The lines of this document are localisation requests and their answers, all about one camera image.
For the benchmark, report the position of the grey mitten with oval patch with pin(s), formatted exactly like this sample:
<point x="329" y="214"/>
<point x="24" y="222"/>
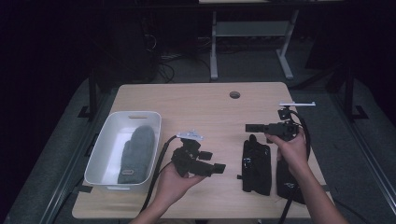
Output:
<point x="137" y="155"/>

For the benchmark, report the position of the black glove with blue-white mark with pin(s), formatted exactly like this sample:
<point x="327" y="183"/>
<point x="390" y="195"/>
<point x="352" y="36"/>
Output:
<point x="257" y="168"/>

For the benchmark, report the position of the white plastic bin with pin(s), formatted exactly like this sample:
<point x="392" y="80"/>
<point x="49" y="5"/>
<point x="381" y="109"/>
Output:
<point x="109" y="149"/>

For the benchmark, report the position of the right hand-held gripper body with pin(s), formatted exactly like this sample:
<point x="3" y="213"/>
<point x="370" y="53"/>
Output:
<point x="283" y="129"/>

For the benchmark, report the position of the black glove with triangle mark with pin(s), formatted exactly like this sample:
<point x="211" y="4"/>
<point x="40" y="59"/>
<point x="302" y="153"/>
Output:
<point x="285" y="186"/>

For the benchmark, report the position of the black table clamp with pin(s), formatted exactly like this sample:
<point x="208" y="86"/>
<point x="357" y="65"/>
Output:
<point x="84" y="188"/>

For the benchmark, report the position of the black metal stand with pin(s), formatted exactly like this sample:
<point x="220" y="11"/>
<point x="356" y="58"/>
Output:
<point x="92" y="93"/>
<point x="349" y="93"/>

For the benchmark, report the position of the person's right hand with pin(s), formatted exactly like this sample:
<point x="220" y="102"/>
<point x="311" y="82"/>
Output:
<point x="292" y="154"/>

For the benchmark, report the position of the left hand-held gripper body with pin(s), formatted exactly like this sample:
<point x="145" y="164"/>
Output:
<point x="190" y="161"/>

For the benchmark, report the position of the white metal desk frame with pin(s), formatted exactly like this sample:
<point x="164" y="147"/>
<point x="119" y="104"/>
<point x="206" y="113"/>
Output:
<point x="252" y="28"/>

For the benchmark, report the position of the person's left hand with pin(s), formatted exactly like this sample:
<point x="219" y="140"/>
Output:
<point x="172" y="186"/>

